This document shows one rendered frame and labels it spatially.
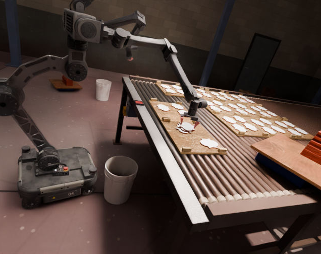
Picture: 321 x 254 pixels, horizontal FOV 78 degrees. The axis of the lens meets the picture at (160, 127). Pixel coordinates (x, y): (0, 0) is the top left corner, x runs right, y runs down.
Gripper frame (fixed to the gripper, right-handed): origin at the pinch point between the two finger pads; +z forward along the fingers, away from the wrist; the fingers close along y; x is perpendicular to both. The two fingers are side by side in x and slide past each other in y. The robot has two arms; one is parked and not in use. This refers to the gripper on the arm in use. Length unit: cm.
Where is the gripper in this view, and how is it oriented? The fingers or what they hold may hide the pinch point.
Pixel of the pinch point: (187, 126)
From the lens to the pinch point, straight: 143.5
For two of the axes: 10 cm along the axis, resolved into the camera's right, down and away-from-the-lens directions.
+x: -0.8, 4.3, -9.0
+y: -9.7, -2.3, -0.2
